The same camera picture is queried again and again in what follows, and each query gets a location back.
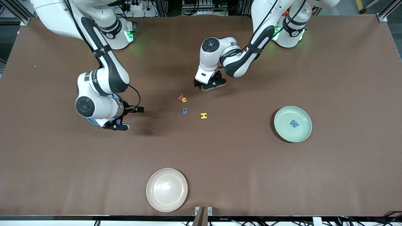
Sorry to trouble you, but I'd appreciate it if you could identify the blue plate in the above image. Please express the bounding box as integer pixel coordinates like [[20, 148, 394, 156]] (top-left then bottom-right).
[[85, 92, 122, 126]]

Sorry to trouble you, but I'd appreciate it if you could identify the black equipment rack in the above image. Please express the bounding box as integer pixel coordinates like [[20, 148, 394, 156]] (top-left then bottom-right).
[[182, 0, 228, 16]]

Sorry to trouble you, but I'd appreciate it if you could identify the beige plate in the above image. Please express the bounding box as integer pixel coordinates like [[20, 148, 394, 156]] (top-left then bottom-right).
[[146, 168, 188, 213]]

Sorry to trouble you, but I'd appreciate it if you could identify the pale green plate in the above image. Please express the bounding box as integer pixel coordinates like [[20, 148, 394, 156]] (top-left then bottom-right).
[[274, 106, 313, 143]]

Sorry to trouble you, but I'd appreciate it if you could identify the white power strip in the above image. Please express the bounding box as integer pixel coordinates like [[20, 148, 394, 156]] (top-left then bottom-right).
[[121, 0, 157, 18]]

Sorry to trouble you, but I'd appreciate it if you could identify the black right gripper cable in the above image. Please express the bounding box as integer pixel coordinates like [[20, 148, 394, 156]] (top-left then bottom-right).
[[64, 0, 141, 109]]

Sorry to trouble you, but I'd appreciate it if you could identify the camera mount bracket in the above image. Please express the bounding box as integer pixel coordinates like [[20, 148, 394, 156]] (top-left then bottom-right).
[[192, 206, 213, 226]]

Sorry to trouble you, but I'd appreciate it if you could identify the aluminium corner bracket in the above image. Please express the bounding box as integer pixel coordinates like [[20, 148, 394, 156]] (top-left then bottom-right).
[[377, 0, 402, 22]]

